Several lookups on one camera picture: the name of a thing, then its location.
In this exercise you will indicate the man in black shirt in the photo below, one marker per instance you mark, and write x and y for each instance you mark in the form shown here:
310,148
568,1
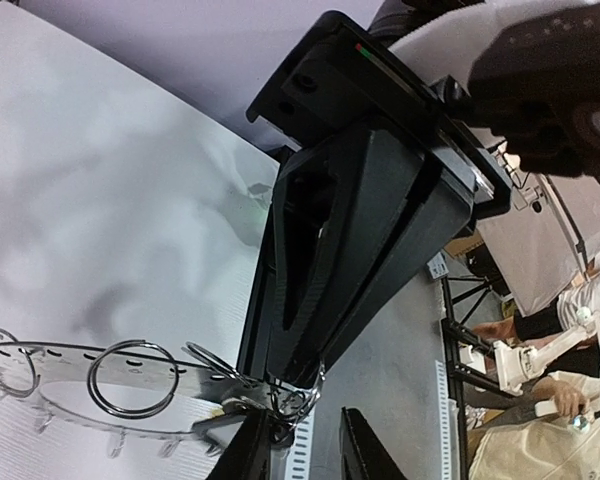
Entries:
558,316

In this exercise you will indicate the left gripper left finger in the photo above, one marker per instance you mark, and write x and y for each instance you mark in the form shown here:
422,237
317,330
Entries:
247,456

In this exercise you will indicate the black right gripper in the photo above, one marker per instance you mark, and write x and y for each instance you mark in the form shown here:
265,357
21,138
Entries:
340,206

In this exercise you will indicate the round metal keyring disc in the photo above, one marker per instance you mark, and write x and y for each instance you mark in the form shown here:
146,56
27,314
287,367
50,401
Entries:
138,388

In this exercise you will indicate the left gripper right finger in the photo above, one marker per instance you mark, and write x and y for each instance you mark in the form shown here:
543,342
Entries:
363,456

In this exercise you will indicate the white slotted cable duct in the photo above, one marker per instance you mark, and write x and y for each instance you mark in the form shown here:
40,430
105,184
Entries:
451,440

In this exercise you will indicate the person in beige clothing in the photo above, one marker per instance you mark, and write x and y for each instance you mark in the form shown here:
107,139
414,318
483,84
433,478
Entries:
545,447

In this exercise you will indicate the white fabric light tent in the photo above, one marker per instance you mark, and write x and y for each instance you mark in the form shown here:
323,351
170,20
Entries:
551,231

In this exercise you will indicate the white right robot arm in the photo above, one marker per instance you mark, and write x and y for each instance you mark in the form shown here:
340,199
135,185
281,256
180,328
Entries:
526,71

